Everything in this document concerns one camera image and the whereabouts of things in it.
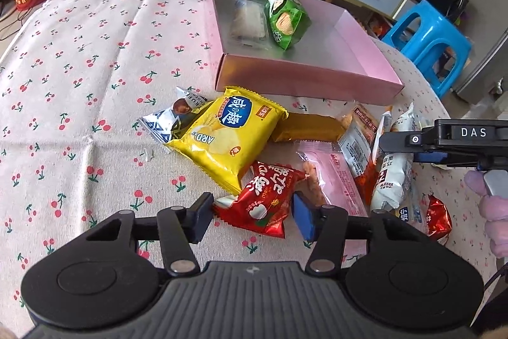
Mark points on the grey refrigerator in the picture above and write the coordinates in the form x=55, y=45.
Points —
x=488, y=25

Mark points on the cherry print tablecloth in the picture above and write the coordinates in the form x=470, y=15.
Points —
x=79, y=85

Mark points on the white packet blue text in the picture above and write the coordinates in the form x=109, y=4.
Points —
x=414, y=214

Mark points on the white bread packet blue label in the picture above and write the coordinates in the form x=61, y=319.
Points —
x=248, y=19

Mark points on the yellow chips packet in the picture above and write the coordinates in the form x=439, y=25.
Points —
x=222, y=140

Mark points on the pink snack packet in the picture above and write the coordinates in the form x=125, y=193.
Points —
x=337, y=180

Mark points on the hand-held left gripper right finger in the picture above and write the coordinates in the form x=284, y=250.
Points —
x=303, y=216

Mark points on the gold snack packet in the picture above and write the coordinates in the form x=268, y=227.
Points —
x=309, y=126

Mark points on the cream white snack packet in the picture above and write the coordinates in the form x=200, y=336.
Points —
x=391, y=180

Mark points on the brown label cracker packet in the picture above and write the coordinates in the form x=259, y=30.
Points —
x=359, y=116

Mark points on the green snack packet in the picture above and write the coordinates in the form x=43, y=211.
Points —
x=283, y=19

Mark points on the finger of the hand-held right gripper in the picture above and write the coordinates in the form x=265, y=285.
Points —
x=432, y=158
x=397, y=141

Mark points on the orange packet white label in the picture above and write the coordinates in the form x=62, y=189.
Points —
x=353, y=152

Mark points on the pink cardboard box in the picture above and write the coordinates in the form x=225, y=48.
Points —
x=297, y=81

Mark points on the blue plastic stool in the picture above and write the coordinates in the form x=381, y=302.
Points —
x=428, y=25

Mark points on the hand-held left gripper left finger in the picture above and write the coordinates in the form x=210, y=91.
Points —
x=204, y=216

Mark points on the blue white chocolate packet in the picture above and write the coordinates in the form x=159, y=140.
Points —
x=166, y=120

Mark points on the person's right hand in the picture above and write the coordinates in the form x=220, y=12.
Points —
x=498, y=224

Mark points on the small shiny red packet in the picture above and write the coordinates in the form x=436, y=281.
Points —
x=438, y=218

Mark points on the red snack packet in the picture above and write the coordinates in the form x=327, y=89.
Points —
x=266, y=200

